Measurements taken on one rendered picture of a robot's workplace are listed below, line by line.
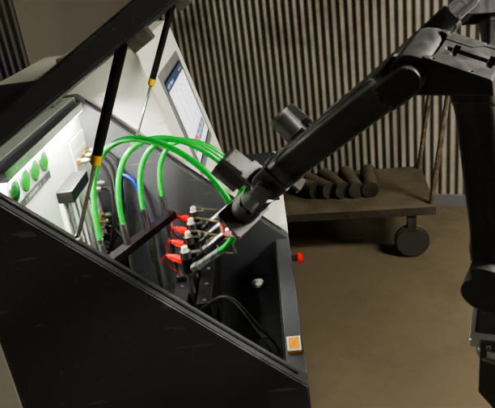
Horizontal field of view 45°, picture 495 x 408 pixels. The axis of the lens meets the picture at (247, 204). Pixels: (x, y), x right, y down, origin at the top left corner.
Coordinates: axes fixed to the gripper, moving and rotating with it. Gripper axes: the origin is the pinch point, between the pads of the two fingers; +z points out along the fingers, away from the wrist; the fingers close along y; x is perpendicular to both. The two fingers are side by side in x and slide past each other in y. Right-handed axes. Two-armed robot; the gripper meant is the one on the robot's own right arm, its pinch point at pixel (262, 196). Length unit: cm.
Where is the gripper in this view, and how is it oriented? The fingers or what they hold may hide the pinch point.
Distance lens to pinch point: 140.7
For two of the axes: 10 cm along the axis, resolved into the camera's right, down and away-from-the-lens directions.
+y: -7.5, -6.6, -0.7
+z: -6.0, 6.4, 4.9
